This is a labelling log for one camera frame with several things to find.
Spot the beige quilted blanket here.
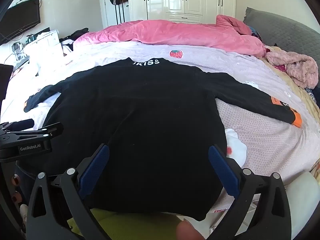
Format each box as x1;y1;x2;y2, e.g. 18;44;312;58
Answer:
262;45;320;130

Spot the person's green clothing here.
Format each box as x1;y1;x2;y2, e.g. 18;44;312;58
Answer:
67;207;191;240

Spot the white cushion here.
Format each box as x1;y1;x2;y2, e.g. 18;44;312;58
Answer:
286;171;320;220

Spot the pink fluffy garment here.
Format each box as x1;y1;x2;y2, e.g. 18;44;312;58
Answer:
265;50;319;89

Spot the white door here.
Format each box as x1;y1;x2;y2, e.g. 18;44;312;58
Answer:
99;0;147;28

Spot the lilac strawberry print bedsheet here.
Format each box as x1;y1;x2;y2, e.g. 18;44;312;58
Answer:
0;41;320;220

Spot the white dresser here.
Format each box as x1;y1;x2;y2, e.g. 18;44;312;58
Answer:
25;29;63;63

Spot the white wardrobe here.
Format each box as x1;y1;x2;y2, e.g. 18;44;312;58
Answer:
145;0;237;25

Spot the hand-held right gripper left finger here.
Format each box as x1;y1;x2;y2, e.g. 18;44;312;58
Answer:
26;144;110;240

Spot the clear jar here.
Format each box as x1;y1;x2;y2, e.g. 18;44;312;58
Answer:
12;42;22;61

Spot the grey quilted headboard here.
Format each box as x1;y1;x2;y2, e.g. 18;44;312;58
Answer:
244;7;320;63

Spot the beige fluffy slipper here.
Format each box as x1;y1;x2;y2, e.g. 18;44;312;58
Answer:
19;203;29;232

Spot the pink quilt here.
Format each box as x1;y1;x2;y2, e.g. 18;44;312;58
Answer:
74;14;267;58

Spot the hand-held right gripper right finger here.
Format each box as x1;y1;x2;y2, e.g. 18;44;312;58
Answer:
208;144;292;240

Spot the black flat television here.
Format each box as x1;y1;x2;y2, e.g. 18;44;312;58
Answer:
0;0;41;45

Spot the person's right hand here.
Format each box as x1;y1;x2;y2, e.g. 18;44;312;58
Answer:
176;219;208;240

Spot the black sweater with orange cuffs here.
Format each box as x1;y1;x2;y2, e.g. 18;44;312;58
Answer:
24;57;303;222

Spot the dark patterned cloth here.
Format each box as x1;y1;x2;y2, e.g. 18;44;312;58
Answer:
251;26;262;41

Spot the dark clothes pile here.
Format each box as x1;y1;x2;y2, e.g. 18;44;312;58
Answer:
59;27;89;55

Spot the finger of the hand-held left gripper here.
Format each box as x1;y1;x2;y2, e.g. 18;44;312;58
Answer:
17;122;64;141

